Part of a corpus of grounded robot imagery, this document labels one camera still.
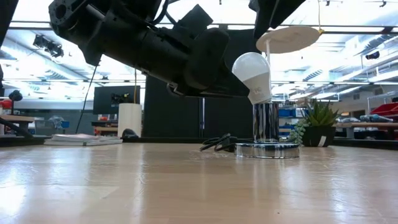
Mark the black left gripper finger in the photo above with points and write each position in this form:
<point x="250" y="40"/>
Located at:
<point x="230" y="88"/>

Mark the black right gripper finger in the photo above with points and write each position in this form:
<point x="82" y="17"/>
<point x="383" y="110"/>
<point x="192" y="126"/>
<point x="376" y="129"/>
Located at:
<point x="264" y="12"/>

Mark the white cylinder container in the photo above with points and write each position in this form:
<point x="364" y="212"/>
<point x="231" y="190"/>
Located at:
<point x="130" y="119"/>

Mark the blue storage bins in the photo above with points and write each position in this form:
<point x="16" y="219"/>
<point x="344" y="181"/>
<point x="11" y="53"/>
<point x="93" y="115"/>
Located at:
<point x="287" y="112"/>

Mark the black monitor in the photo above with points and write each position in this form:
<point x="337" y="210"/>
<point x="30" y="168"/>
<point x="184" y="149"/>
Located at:
<point x="109" y="99"/>

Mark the red object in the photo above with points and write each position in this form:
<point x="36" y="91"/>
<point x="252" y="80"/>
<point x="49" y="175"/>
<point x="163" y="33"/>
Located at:
<point x="4" y="104"/>

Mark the chrome lamp base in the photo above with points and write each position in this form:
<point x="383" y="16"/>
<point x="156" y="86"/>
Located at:
<point x="265" y="124"/>

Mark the black desk lamp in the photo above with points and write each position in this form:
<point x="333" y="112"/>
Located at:
<point x="15" y="95"/>

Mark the wooden side table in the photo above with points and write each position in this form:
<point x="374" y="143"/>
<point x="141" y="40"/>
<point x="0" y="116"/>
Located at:
<point x="15" y="118"/>

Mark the black folding screen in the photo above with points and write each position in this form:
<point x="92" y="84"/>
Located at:
<point x="174" y="112"/>

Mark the wooden workbench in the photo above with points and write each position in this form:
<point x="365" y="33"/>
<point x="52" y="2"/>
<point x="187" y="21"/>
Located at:
<point x="367" y="125"/>

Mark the red bin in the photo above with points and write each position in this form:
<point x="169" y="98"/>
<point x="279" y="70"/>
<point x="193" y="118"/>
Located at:
<point x="385" y="109"/>

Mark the white light bulb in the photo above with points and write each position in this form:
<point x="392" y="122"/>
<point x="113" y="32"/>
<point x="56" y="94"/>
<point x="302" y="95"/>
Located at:
<point x="252" y="74"/>

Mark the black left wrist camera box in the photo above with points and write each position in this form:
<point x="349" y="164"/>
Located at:
<point x="192" y="18"/>

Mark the potted succulent plant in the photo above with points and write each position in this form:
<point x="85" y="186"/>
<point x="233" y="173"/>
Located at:
<point x="320" y="130"/>

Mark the black ceiling device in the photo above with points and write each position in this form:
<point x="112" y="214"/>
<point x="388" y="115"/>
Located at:
<point x="48" y="46"/>
<point x="372" y="55"/>

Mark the white stand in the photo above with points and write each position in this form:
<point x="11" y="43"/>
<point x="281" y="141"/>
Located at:
<point x="289" y="39"/>

